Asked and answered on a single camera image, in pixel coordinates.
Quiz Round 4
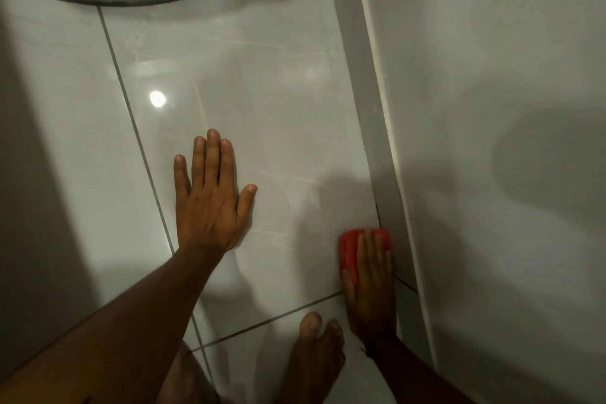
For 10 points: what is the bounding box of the person's left forearm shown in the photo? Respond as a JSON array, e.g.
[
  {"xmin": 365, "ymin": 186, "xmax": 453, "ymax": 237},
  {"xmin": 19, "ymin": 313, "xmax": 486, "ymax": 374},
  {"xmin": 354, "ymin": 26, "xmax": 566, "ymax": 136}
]
[{"xmin": 0, "ymin": 246, "xmax": 227, "ymax": 404}]

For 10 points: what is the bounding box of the person's bare foot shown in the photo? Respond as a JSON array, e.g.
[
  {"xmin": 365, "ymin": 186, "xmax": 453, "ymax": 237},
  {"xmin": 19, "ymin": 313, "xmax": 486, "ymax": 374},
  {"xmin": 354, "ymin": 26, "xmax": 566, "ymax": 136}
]
[{"xmin": 276, "ymin": 311, "xmax": 346, "ymax": 404}]

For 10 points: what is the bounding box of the person's left hand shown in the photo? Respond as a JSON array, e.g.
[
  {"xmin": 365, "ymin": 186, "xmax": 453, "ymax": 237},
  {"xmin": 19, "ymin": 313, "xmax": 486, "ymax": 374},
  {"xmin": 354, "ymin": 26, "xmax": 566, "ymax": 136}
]
[{"xmin": 173, "ymin": 128, "xmax": 258, "ymax": 254}]

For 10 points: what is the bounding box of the person's right forearm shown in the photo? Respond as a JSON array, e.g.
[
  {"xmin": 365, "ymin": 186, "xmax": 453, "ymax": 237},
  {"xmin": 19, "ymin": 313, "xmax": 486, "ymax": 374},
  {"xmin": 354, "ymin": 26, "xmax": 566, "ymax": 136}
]
[{"xmin": 365, "ymin": 334, "xmax": 476, "ymax": 404}]

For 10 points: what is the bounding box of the dark wrist band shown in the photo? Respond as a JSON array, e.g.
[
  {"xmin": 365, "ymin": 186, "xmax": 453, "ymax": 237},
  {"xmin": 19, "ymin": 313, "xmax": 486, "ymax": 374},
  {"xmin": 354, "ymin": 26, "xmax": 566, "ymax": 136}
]
[{"xmin": 363, "ymin": 333, "xmax": 399, "ymax": 358}]

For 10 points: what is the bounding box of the person's right hand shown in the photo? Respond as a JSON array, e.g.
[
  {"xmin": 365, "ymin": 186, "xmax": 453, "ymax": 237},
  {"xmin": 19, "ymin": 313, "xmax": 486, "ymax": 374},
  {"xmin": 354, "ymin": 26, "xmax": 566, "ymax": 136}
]
[{"xmin": 342, "ymin": 229, "xmax": 397, "ymax": 344}]

